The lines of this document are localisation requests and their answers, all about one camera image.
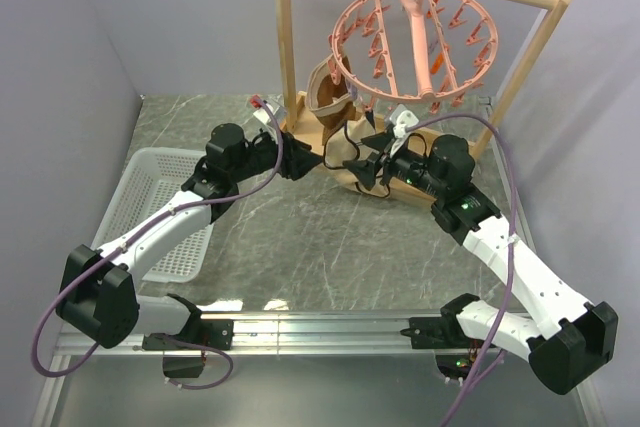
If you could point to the white plastic basket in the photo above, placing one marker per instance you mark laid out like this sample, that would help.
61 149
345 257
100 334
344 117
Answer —
150 180

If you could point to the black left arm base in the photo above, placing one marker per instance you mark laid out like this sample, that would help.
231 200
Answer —
212 334

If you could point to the wooden hanger rack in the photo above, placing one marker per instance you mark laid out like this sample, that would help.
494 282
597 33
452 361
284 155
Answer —
555 10

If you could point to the pink round clip hanger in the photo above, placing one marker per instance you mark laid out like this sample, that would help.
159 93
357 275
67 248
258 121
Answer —
435 70

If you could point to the aluminium mounting rail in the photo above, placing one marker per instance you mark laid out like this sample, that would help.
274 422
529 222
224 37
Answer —
333 333

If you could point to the brown underwear on hanger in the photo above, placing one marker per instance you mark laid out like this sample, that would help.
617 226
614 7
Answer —
330 103

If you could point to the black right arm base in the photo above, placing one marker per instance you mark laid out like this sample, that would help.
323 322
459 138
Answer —
435 333

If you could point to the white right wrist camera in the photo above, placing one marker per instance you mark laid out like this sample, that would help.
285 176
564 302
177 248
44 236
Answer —
401 120

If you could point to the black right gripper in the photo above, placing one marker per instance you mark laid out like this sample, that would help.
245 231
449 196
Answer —
365 172

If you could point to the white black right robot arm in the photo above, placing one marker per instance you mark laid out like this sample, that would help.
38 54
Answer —
564 337

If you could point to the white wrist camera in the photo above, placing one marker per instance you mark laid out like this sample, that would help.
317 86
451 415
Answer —
401 120
268 113

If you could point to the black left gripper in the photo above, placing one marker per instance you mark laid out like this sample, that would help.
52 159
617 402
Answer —
296 157

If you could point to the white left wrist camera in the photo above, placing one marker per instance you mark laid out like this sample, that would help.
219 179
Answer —
268 113

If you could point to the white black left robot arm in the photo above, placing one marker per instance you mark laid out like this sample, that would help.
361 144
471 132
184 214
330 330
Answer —
99 287

